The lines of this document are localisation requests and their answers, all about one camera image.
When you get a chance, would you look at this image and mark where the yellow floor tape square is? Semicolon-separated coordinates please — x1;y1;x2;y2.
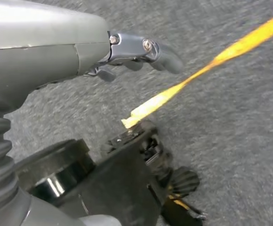
121;12;273;129

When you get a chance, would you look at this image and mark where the black robot lower body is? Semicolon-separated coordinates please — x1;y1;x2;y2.
15;120;208;226

